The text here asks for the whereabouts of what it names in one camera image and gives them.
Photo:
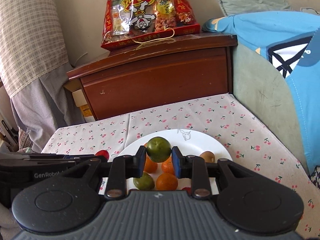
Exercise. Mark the brown wooden cabinet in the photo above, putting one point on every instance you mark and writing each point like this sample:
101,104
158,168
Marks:
157,73

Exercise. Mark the green citrus fruit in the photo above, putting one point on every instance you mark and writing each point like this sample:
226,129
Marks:
158,149
144,183

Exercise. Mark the red cherry tomato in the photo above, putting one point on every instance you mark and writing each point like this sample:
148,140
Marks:
103,153
187,189

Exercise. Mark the orange tangerine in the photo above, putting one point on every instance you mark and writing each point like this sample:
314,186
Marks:
166,182
150,166
167,167

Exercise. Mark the blue cartoon pillow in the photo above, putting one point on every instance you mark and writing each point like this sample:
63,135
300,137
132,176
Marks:
289,40

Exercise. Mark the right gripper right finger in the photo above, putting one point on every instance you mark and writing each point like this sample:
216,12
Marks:
193,168

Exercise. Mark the checkered cloth cover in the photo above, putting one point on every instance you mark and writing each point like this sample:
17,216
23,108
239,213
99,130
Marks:
34,67

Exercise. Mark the cherry print tablecloth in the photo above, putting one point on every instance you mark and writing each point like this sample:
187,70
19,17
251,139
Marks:
249,142

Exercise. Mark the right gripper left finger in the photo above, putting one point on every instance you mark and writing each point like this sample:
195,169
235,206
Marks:
121,169

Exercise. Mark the white floral plate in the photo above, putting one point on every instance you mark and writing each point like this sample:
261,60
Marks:
188,141

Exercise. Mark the cardboard box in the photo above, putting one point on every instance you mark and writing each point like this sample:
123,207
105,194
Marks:
75,87

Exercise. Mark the red snack gift pack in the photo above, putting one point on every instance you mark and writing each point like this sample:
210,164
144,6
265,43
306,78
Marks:
130,22

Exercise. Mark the striped patterned blanket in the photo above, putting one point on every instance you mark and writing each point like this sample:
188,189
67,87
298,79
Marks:
24,142

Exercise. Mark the brown kiwi fruit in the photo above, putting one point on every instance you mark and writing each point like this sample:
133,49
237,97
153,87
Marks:
208,156

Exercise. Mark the green sofa cover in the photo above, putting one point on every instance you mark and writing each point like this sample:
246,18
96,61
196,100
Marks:
259,86

